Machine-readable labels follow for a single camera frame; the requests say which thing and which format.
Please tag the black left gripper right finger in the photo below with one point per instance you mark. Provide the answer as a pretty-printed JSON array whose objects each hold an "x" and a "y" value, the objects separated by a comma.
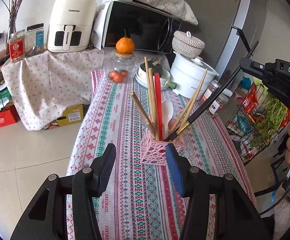
[{"x": 193, "y": 183}]

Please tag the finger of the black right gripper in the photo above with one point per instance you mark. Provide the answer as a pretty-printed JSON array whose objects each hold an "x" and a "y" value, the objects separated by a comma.
[{"x": 252, "y": 68}]

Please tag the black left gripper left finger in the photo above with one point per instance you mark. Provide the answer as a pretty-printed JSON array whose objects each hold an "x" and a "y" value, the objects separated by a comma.
[{"x": 90, "y": 182}]

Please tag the pink plastic utensil basket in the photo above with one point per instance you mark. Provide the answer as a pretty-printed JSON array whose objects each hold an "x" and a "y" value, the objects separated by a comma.
[{"x": 152, "y": 152}]

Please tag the wooden chopstick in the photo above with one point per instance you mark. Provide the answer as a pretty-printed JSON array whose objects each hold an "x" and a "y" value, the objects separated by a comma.
[
  {"x": 153, "y": 101},
  {"x": 149, "y": 123},
  {"x": 182, "y": 118},
  {"x": 147, "y": 73}
]

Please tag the black chopstick gold tip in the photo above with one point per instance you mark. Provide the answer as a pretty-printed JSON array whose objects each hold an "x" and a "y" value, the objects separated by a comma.
[
  {"x": 205, "y": 109},
  {"x": 210, "y": 102}
]

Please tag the white plastic spoon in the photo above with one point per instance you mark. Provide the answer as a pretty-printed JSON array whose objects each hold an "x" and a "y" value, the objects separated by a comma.
[{"x": 167, "y": 114}]

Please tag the red plastic spoon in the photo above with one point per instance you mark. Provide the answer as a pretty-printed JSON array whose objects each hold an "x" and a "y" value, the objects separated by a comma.
[{"x": 158, "y": 103}]

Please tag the green leafy vegetables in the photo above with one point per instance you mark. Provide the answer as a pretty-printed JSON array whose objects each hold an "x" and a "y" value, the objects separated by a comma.
[{"x": 270, "y": 114}]

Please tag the jar of red dried fruit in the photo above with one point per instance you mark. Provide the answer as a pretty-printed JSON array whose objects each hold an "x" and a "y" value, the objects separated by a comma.
[{"x": 214, "y": 85}]

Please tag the jar of dried apple rings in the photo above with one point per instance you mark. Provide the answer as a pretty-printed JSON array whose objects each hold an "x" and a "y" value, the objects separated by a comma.
[{"x": 218, "y": 105}]

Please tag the patterned striped tablecloth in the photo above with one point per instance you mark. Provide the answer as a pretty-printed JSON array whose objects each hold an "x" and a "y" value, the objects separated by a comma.
[{"x": 140, "y": 201}]

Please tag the yellow cardboard box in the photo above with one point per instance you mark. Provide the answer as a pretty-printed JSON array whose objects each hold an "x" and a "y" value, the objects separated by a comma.
[{"x": 71, "y": 115}]

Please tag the white electric cooker pot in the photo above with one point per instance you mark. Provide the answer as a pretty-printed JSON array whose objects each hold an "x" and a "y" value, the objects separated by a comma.
[{"x": 187, "y": 74}]

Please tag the grey refrigerator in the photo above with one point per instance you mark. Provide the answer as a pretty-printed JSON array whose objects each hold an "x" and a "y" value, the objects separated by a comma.
[{"x": 227, "y": 27}]

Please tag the dark green pumpkin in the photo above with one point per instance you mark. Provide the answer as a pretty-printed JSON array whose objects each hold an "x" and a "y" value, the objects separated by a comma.
[{"x": 156, "y": 67}]

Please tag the red box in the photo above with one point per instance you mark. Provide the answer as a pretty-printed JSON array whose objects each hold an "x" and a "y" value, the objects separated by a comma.
[{"x": 8, "y": 116}]

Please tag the floral white cloth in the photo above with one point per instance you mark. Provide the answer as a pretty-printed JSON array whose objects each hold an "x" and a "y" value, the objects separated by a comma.
[{"x": 45, "y": 85}]

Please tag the black microwave oven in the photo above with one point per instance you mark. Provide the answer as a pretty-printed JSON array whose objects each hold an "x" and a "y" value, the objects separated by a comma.
[{"x": 150, "y": 29}]

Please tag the glass jar wooden lid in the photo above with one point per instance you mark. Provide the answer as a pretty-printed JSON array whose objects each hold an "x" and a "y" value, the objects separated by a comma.
[{"x": 121, "y": 67}]

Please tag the orange tangerine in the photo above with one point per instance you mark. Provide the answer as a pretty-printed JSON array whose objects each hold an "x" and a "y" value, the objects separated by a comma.
[{"x": 125, "y": 45}]

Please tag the blue label clear jar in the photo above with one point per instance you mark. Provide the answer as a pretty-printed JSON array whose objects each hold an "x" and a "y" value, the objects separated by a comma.
[{"x": 35, "y": 39}]

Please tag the red label glass jar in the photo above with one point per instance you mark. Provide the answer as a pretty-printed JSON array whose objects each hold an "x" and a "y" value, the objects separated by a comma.
[{"x": 16, "y": 46}]

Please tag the white air fryer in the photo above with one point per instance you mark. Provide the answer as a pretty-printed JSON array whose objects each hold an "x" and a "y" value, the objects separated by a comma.
[{"x": 70, "y": 25}]

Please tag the black wire rack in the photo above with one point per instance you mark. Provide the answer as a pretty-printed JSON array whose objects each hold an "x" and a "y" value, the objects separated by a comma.
[{"x": 241, "y": 127}]

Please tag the woven rope basket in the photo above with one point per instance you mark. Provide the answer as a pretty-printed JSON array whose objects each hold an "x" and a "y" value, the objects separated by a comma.
[{"x": 187, "y": 45}]

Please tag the white ceramic bowl green handle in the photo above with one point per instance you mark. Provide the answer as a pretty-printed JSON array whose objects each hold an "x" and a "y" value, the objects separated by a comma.
[{"x": 164, "y": 75}]

